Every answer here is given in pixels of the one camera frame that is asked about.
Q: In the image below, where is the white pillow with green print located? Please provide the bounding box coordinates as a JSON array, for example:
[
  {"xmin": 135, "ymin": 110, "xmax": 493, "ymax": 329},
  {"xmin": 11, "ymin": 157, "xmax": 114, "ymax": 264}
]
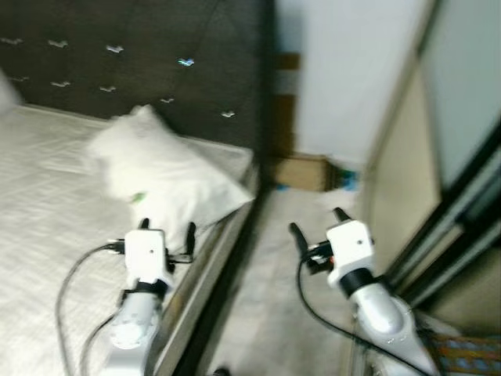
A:
[{"xmin": 85, "ymin": 104, "xmax": 255, "ymax": 236}]

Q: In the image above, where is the brown cardboard box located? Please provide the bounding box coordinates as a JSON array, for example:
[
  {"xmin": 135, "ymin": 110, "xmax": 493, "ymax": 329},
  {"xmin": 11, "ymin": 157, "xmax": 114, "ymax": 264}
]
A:
[{"xmin": 274, "ymin": 154, "xmax": 333, "ymax": 193}]

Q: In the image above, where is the quilted beige mattress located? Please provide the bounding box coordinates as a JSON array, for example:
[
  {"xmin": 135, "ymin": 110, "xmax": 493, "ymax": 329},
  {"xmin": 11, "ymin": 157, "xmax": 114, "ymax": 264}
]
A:
[{"xmin": 0, "ymin": 102, "xmax": 259, "ymax": 376}]

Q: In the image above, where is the sliding wardrobe door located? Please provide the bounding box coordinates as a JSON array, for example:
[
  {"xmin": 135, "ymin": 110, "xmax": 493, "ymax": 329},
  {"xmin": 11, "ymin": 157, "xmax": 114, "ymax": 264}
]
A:
[{"xmin": 356, "ymin": 0, "xmax": 501, "ymax": 310}]

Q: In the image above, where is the dark tufted headboard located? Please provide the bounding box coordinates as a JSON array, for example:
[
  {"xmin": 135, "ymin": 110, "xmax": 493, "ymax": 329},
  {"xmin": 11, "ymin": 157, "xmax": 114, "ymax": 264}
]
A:
[{"xmin": 0, "ymin": 0, "xmax": 276, "ymax": 151}]

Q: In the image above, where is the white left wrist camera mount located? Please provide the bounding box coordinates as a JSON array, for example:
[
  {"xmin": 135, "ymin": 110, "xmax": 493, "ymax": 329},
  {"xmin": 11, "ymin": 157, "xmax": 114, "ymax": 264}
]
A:
[{"xmin": 124, "ymin": 230, "xmax": 175, "ymax": 291}]

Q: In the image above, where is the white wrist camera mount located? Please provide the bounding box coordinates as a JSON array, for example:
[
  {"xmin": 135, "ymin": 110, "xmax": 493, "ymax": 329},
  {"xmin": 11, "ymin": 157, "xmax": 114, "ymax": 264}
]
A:
[
  {"xmin": 124, "ymin": 230, "xmax": 175, "ymax": 291},
  {"xmin": 325, "ymin": 220, "xmax": 375, "ymax": 289}
]

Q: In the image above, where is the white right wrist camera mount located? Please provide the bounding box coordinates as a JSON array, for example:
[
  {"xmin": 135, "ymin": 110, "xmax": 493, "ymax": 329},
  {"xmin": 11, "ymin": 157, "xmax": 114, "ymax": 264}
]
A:
[{"xmin": 325, "ymin": 220, "xmax": 375, "ymax": 289}]

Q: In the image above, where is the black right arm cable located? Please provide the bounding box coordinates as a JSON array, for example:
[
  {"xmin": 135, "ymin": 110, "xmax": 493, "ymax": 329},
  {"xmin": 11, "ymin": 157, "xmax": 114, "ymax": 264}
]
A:
[{"xmin": 296, "ymin": 258, "xmax": 433, "ymax": 376}]

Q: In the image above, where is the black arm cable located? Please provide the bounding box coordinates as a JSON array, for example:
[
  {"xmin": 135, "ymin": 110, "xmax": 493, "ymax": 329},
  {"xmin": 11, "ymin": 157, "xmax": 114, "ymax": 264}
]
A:
[
  {"xmin": 55, "ymin": 241, "xmax": 126, "ymax": 376},
  {"xmin": 296, "ymin": 258, "xmax": 433, "ymax": 376}
]

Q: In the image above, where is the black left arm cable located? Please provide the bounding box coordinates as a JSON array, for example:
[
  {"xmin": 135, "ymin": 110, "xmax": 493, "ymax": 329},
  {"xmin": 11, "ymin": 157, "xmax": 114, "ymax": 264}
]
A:
[{"xmin": 55, "ymin": 241, "xmax": 126, "ymax": 376}]

